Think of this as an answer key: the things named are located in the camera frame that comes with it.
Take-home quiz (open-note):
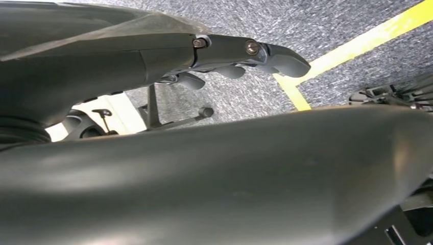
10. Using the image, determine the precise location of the black caster wheel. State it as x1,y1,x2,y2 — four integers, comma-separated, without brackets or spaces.
62,108,118,140

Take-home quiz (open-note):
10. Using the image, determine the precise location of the black robot leg part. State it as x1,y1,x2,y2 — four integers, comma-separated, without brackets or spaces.
341,175,433,245

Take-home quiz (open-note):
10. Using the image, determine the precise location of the yellow floor tape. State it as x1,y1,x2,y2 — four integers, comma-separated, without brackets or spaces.
273,0,433,112

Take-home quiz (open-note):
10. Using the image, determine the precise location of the black ribbed machine part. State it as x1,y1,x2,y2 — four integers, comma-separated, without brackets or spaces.
348,72,433,113

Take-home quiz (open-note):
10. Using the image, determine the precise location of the black metal frame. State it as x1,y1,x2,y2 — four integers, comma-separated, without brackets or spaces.
137,84,215,132

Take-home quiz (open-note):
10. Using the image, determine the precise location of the white desk frame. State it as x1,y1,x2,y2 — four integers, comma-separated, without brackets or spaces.
45,92,147,142

